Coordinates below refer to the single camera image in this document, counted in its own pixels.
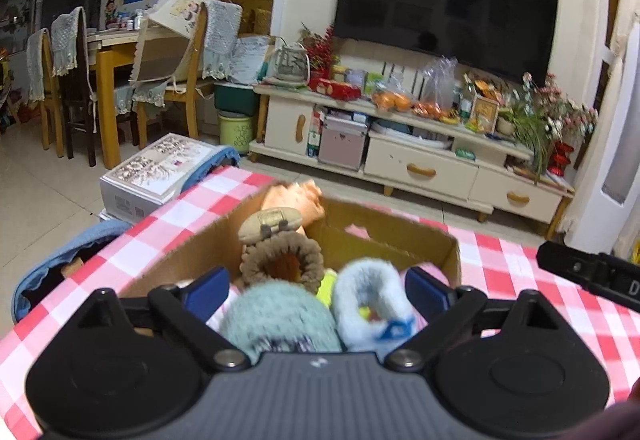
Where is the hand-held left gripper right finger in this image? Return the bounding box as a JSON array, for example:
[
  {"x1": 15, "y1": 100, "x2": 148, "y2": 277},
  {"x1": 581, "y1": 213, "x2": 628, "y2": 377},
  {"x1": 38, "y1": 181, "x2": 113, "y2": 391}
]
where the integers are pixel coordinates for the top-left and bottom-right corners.
[{"x1": 385, "y1": 266, "x2": 566, "y2": 372}]

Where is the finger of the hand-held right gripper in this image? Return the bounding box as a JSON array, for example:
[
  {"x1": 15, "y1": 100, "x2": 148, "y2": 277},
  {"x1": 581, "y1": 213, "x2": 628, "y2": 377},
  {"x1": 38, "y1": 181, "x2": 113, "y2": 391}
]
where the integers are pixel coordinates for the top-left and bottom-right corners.
[{"x1": 537, "y1": 240, "x2": 603, "y2": 289}]

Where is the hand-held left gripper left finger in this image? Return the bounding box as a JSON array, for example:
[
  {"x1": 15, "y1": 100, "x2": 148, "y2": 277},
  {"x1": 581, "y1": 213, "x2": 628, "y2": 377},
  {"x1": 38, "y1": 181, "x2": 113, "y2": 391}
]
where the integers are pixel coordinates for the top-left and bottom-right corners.
[{"x1": 77, "y1": 266, "x2": 251, "y2": 372}]

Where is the brown fuzzy slipper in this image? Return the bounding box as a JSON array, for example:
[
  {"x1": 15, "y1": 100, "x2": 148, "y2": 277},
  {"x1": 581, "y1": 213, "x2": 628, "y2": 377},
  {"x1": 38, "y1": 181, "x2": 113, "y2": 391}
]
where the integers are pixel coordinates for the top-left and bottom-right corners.
[{"x1": 237, "y1": 209, "x2": 326, "y2": 293}]

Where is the teal knitted toy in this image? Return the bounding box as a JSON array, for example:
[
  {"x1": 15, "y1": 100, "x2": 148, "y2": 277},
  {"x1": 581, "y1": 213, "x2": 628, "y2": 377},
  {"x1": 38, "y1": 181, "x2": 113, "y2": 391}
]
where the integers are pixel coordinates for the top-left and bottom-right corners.
[{"x1": 220, "y1": 282, "x2": 343, "y2": 353}]

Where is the light blue fuzzy slipper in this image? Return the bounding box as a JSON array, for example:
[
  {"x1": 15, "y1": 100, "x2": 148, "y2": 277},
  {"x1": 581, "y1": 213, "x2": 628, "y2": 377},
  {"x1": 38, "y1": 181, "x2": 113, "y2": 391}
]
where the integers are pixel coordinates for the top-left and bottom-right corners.
[{"x1": 331, "y1": 257, "x2": 418, "y2": 353}]

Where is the printed cardboard box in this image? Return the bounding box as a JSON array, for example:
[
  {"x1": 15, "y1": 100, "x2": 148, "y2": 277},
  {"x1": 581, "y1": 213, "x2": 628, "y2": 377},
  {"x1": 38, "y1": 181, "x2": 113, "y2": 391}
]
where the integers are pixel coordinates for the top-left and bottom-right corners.
[{"x1": 120, "y1": 180, "x2": 463, "y2": 321}]

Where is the lime green scrub cloth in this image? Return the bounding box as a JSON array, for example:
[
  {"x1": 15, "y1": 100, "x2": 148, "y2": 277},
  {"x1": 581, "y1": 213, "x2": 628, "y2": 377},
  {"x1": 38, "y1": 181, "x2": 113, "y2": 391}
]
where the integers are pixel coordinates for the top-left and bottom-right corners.
[{"x1": 317, "y1": 270, "x2": 341, "y2": 308}]

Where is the orange plush toy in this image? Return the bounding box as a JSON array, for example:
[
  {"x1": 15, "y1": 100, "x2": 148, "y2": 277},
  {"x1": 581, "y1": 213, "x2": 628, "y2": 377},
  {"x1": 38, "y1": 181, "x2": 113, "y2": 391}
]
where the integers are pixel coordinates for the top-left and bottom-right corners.
[{"x1": 260, "y1": 180, "x2": 325, "y2": 223}]

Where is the red checked tablecloth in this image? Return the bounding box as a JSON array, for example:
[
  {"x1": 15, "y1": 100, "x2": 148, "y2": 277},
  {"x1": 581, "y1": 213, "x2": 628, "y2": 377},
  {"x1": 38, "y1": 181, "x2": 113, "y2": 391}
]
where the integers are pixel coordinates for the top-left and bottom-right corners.
[{"x1": 0, "y1": 165, "x2": 640, "y2": 440}]

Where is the white tower air conditioner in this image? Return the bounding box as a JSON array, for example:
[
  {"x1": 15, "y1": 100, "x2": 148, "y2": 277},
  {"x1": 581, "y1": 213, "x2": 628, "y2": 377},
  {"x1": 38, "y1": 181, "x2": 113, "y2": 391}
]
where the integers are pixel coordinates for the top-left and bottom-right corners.
[{"x1": 570, "y1": 0, "x2": 640, "y2": 256}]

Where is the cream TV cabinet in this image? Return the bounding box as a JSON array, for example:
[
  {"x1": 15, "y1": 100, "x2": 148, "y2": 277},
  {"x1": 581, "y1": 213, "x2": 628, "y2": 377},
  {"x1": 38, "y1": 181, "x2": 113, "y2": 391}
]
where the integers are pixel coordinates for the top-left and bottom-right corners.
[{"x1": 248, "y1": 82, "x2": 576, "y2": 241}]

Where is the blue fabric cushion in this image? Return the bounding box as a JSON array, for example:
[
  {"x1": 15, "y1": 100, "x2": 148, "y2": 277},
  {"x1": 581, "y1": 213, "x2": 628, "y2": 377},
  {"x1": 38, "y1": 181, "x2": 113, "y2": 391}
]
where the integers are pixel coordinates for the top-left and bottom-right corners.
[{"x1": 11, "y1": 219, "x2": 128, "y2": 323}]

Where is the blue cloth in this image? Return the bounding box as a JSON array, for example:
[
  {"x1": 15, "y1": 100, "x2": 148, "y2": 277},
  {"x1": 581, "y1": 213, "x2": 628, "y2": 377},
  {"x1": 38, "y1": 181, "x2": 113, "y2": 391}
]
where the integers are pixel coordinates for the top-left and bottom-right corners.
[{"x1": 185, "y1": 145, "x2": 242, "y2": 178}]

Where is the white printed carton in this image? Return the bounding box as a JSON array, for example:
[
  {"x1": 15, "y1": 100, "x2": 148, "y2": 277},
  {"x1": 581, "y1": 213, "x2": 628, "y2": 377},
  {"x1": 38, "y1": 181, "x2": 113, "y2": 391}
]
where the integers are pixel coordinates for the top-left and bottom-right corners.
[{"x1": 100, "y1": 132, "x2": 217, "y2": 221}]

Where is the potted green plant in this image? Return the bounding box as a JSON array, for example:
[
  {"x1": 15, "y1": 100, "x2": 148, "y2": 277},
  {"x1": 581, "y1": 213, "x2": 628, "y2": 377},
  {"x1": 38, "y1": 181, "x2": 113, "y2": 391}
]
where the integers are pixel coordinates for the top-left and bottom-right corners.
[{"x1": 497, "y1": 105, "x2": 551, "y2": 181}]

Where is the artificial flower bouquet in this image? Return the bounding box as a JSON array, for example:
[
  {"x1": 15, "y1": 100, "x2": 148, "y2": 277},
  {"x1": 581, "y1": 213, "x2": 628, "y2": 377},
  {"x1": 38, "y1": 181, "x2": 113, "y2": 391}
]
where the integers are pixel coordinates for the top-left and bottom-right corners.
[{"x1": 520, "y1": 72, "x2": 598, "y2": 156}]

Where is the white oval tray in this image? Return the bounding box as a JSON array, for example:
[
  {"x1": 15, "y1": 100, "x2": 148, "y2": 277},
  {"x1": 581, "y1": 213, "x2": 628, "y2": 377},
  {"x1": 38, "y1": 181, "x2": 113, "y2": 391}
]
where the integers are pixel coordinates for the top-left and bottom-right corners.
[{"x1": 370, "y1": 119, "x2": 453, "y2": 150}]

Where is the light green bin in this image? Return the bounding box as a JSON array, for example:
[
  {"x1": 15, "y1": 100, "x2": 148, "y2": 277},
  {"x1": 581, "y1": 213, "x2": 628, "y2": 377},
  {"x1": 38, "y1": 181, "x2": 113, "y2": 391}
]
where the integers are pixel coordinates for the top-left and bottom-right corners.
[{"x1": 218, "y1": 111, "x2": 254, "y2": 156}]

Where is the pink storage case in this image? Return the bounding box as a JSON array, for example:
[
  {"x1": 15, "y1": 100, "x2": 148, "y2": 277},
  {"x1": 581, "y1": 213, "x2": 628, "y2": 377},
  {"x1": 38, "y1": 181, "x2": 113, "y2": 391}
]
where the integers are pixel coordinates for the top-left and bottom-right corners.
[{"x1": 318, "y1": 112, "x2": 371, "y2": 171}]

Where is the bag of small tangerines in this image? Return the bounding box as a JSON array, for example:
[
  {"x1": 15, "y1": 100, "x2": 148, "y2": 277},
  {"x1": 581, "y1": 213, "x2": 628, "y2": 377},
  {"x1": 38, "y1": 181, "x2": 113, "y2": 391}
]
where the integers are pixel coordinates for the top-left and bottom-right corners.
[{"x1": 412, "y1": 101, "x2": 451, "y2": 118}]

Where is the bag of oranges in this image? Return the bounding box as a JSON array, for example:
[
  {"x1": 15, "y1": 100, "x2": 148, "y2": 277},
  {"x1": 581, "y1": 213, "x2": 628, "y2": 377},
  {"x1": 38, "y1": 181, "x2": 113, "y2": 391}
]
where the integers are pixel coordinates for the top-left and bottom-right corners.
[{"x1": 372, "y1": 90, "x2": 413, "y2": 113}]

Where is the dark green bin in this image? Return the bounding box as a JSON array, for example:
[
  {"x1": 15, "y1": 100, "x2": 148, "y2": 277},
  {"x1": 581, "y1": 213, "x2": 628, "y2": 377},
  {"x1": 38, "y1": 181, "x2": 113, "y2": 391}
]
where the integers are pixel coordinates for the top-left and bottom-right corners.
[{"x1": 214, "y1": 81, "x2": 261, "y2": 117}]

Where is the clear plastic bag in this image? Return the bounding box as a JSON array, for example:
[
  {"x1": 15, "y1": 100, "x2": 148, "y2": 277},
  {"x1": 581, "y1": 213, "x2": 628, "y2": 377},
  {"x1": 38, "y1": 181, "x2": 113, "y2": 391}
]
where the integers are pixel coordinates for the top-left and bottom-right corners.
[{"x1": 417, "y1": 56, "x2": 458, "y2": 113}]

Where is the red gift box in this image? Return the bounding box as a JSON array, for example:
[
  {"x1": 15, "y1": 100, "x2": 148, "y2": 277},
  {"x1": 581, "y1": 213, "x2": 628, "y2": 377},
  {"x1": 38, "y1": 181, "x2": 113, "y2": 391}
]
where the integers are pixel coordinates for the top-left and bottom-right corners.
[{"x1": 308, "y1": 77, "x2": 362, "y2": 101}]

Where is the white printed paper sheet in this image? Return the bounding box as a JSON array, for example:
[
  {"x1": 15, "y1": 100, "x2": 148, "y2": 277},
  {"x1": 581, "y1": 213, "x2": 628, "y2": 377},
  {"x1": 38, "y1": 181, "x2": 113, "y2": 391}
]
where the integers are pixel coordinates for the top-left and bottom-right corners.
[{"x1": 230, "y1": 36, "x2": 273, "y2": 85}]

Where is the yellow wooden dining table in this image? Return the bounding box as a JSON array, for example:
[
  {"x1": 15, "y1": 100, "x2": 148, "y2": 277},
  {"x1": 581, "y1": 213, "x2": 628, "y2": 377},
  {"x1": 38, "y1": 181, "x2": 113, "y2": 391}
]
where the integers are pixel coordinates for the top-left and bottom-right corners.
[{"x1": 85, "y1": 27, "x2": 201, "y2": 171}]

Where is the wooden chair with lace cover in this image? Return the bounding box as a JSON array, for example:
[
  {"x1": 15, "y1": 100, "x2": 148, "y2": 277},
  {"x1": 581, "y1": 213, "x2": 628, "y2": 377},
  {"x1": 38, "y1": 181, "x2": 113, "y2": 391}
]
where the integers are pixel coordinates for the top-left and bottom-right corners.
[{"x1": 135, "y1": 0, "x2": 243, "y2": 153}]

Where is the red berry branch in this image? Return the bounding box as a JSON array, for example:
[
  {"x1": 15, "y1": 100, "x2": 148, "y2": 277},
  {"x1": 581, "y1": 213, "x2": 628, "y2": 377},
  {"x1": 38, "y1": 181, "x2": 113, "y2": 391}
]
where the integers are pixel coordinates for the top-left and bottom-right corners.
[{"x1": 300, "y1": 22, "x2": 336, "y2": 78}]

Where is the dark chair with lace cover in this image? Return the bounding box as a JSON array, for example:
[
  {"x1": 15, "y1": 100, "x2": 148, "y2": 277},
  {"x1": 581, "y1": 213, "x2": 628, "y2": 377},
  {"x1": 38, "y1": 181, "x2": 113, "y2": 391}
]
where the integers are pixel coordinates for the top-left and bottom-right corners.
[
  {"x1": 50, "y1": 7, "x2": 98, "y2": 168},
  {"x1": 25, "y1": 27, "x2": 53, "y2": 151}
]

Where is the cream illustrated board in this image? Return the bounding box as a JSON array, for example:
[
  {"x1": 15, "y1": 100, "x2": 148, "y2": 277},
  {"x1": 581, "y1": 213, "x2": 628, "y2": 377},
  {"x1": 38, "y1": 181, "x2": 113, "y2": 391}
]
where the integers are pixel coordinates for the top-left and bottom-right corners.
[{"x1": 150, "y1": 0, "x2": 212, "y2": 41}]

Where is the black television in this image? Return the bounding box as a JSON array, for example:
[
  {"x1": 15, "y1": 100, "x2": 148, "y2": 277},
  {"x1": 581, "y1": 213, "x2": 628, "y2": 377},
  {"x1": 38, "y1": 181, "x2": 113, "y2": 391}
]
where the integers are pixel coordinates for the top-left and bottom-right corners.
[{"x1": 332, "y1": 0, "x2": 560, "y2": 86}]

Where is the red pedestal ornament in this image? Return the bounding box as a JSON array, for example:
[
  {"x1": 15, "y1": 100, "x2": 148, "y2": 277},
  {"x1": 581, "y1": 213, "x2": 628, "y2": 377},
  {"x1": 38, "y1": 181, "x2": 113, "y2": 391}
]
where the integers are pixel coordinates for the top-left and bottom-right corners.
[{"x1": 547, "y1": 142, "x2": 575, "y2": 177}]

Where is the gold picture frame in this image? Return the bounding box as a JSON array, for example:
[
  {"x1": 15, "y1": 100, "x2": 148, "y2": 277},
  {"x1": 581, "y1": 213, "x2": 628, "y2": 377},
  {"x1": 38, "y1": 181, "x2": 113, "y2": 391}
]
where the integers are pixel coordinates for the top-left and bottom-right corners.
[{"x1": 470, "y1": 95, "x2": 501, "y2": 133}]

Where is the glass jar with handle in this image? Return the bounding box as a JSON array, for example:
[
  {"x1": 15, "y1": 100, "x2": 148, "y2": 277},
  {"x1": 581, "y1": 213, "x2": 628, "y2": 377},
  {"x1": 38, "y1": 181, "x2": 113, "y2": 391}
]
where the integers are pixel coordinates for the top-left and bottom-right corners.
[{"x1": 268, "y1": 42, "x2": 311, "y2": 83}]

